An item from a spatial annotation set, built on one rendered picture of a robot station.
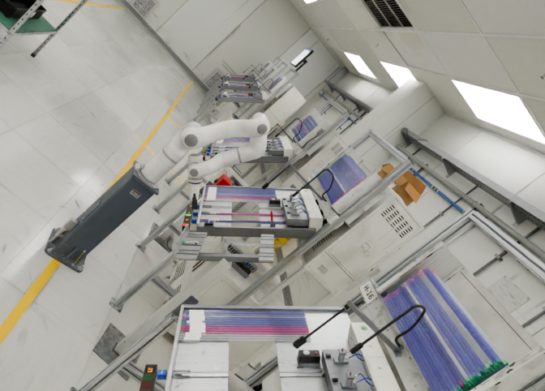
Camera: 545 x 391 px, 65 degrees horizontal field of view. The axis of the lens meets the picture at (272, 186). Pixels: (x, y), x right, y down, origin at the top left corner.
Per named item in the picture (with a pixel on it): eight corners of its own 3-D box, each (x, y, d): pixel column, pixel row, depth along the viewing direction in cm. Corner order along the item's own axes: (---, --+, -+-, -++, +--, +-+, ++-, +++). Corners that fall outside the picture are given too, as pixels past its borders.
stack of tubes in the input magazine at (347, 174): (332, 204, 258) (366, 175, 253) (316, 176, 305) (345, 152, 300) (344, 218, 262) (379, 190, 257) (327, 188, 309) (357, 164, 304)
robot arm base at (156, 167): (133, 174, 236) (156, 152, 233) (135, 159, 252) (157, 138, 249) (159, 195, 245) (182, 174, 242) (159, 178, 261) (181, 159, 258)
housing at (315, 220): (307, 238, 263) (310, 217, 258) (297, 207, 308) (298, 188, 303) (320, 238, 264) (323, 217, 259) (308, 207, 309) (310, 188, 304)
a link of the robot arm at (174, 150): (160, 152, 238) (191, 122, 233) (165, 142, 255) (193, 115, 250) (176, 166, 242) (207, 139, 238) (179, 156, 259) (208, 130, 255)
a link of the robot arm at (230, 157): (242, 168, 241) (190, 182, 240) (241, 160, 256) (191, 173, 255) (238, 153, 238) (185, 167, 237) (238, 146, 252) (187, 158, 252)
